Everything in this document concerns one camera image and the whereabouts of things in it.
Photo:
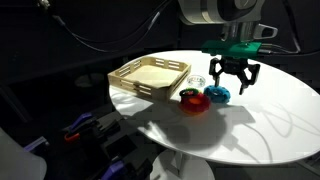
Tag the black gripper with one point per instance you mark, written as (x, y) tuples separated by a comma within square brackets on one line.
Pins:
[(234, 65)]

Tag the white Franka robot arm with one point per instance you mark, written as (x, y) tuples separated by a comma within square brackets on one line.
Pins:
[(216, 11)]

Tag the light wooden slatted tray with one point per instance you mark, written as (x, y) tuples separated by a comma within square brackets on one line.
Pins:
[(153, 76)]

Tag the black equipment pile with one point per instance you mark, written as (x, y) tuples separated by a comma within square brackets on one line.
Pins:
[(96, 146)]

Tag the orange clip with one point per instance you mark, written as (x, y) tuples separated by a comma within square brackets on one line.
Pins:
[(70, 137)]

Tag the grey white chair back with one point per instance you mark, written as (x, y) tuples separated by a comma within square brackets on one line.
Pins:
[(16, 163)]

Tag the green camera mount plate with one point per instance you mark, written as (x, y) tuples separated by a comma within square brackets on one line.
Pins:
[(233, 48)]

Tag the white round table pedestal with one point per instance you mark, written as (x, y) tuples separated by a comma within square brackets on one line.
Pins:
[(186, 168)]

